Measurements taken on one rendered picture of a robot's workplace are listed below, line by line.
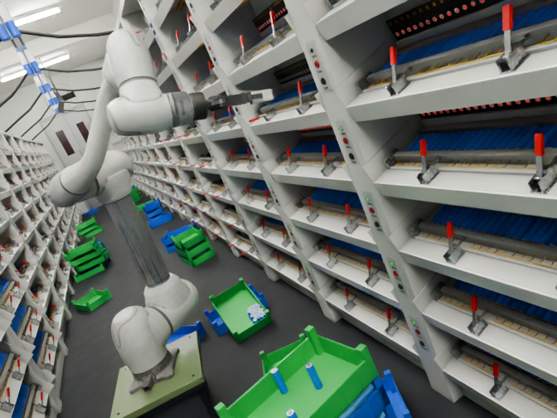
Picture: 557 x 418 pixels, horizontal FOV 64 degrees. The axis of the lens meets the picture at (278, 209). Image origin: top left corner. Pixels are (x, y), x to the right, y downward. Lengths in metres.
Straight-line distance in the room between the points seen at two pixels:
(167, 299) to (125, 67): 0.94
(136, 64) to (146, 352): 1.04
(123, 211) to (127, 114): 0.64
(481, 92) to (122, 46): 0.87
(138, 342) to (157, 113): 0.90
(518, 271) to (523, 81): 0.40
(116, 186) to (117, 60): 0.59
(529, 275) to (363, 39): 0.64
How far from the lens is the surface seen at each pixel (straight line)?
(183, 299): 1.86
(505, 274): 1.01
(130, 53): 1.25
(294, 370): 1.15
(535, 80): 0.74
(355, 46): 1.14
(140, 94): 1.20
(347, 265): 1.67
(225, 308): 2.39
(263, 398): 1.12
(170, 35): 2.45
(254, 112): 1.75
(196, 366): 1.78
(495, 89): 0.79
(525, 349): 1.13
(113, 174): 1.71
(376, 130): 1.15
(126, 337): 1.76
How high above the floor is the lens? 1.07
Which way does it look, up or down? 16 degrees down
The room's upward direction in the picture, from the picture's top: 24 degrees counter-clockwise
